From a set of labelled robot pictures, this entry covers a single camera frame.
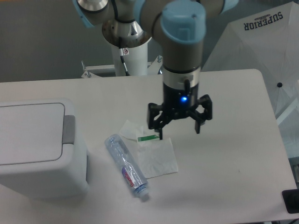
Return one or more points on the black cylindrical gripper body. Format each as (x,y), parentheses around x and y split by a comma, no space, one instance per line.
(177,103)

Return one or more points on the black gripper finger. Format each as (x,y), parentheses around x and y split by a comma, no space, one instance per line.
(200,117)
(158,117)

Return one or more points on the white plastic trash can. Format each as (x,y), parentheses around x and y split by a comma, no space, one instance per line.
(42,151)

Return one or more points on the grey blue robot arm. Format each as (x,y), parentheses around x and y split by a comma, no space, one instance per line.
(179,26)

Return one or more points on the white crumpled tissue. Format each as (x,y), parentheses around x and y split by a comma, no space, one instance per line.
(131,130)

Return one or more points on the clear green zip bag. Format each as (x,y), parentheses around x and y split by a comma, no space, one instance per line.
(156,157)

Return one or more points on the clear crushed plastic bottle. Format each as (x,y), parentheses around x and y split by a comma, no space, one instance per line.
(132,174)

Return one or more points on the white superior umbrella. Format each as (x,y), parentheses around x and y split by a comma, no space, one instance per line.
(269,42)

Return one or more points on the black device at edge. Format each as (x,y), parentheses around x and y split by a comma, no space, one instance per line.
(291,200)

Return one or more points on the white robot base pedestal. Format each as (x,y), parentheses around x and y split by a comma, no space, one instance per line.
(121,30)

